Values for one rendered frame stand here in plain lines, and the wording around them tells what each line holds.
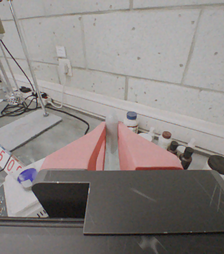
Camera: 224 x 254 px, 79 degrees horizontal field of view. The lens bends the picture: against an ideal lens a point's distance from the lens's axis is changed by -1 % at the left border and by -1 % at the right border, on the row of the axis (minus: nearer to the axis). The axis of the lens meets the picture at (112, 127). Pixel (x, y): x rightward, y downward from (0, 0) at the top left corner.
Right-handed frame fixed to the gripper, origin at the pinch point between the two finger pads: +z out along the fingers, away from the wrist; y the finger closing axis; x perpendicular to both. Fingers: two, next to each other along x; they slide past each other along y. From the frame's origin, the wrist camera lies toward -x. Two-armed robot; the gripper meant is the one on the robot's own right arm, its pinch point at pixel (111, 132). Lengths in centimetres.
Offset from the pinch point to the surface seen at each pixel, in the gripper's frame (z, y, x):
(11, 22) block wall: 91, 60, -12
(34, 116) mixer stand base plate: 54, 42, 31
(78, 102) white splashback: 61, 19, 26
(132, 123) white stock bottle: 35.7, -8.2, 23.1
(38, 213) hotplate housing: 4.2, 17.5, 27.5
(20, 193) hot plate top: 6.8, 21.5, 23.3
